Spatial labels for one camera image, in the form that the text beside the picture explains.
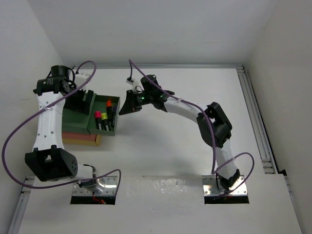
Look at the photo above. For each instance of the orange highlighter marker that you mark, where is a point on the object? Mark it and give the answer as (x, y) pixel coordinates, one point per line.
(109, 110)

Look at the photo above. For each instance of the yellow highlighter marker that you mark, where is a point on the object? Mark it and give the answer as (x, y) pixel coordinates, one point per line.
(105, 122)

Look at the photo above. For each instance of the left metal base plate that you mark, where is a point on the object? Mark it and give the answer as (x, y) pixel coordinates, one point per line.
(105, 186)

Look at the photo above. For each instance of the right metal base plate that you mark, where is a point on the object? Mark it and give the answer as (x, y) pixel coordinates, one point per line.
(213, 188)

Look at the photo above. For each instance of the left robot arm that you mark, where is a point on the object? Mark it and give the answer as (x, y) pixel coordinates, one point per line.
(49, 160)

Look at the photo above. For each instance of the purple highlighter marker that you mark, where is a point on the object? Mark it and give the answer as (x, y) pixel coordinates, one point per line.
(114, 113)

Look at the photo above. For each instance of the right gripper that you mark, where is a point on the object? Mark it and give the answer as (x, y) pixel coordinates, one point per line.
(130, 105)

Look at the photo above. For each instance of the yellow bottom drawer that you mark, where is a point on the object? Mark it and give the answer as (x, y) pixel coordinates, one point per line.
(82, 142)

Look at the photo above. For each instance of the pink highlighter marker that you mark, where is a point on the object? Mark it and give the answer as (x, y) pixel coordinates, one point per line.
(98, 120)

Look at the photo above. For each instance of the metal base plate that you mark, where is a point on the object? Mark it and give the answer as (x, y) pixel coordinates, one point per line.
(105, 186)
(213, 188)

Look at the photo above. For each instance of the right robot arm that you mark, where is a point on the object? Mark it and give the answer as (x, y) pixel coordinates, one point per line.
(213, 124)

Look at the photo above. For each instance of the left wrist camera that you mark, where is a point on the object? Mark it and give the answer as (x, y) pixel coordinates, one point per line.
(81, 78)

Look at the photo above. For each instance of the coral drawer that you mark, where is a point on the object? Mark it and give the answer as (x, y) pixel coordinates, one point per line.
(78, 136)

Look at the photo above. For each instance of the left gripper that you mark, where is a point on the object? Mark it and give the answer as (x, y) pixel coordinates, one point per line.
(81, 106)

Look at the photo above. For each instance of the green top drawer box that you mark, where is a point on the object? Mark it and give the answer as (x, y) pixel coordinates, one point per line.
(75, 122)

